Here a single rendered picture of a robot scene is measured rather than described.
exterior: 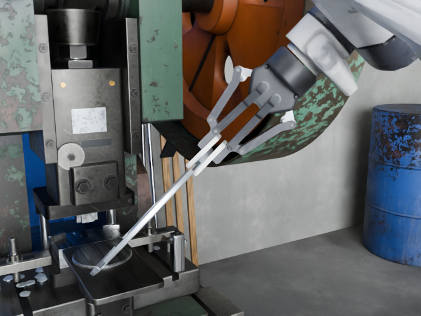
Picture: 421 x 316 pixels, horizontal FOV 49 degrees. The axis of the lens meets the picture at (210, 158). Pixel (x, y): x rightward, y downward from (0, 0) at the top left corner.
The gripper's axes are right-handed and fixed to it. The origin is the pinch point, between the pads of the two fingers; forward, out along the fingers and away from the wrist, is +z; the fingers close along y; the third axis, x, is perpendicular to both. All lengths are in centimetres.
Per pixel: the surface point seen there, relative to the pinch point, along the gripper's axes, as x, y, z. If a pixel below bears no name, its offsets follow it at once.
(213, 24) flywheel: -43.9, 20.3, -12.2
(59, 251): -17.1, 7.1, 44.2
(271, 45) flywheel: -31.6, 6.1, -18.6
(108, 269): -9.7, -2.8, 34.0
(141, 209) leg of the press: -58, 0, 43
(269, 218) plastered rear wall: -205, -61, 57
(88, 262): -11.3, 0.9, 37.0
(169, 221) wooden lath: -133, -14, 73
